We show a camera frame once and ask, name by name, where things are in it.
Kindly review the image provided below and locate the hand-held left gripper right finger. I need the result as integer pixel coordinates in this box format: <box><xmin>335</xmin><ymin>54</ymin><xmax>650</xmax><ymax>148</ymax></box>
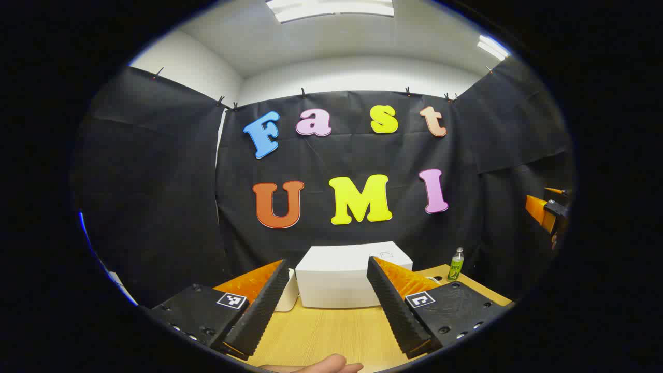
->
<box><xmin>366</xmin><ymin>255</ymin><xmax>507</xmax><ymax>360</ymax></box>

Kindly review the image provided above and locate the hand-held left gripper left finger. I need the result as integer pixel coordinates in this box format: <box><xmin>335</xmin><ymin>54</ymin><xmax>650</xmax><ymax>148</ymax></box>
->
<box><xmin>149</xmin><ymin>258</ymin><xmax>291</xmax><ymax>359</ymax></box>

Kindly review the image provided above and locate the white microwave oven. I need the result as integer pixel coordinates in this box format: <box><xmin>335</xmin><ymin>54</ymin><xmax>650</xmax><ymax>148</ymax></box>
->
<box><xmin>294</xmin><ymin>241</ymin><xmax>414</xmax><ymax>309</ymax></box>

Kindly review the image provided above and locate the white toaster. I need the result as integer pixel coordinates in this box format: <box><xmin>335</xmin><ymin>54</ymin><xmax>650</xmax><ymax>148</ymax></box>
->
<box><xmin>275</xmin><ymin>268</ymin><xmax>300</xmax><ymax>312</ymax></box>

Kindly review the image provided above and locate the green drink bottle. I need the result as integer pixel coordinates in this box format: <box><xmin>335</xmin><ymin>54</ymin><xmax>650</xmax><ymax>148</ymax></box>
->
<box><xmin>448</xmin><ymin>247</ymin><xmax>465</xmax><ymax>282</ymax></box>

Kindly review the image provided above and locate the white side table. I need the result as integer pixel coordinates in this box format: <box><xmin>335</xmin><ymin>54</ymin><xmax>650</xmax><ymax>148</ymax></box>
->
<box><xmin>106</xmin><ymin>269</ymin><xmax>139</xmax><ymax>306</ymax></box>

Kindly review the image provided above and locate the black backdrop cloth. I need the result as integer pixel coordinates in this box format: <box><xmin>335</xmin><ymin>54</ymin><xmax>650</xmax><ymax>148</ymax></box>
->
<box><xmin>73</xmin><ymin>56</ymin><xmax>575</xmax><ymax>309</ymax></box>

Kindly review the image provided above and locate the small ceiling light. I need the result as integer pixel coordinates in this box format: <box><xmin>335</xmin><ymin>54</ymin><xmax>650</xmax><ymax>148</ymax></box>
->
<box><xmin>477</xmin><ymin>35</ymin><xmax>511</xmax><ymax>62</ymax></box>

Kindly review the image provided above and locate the long ceiling light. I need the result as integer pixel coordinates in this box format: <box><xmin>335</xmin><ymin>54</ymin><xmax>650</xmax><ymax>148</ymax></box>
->
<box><xmin>265</xmin><ymin>0</ymin><xmax>395</xmax><ymax>24</ymax></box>

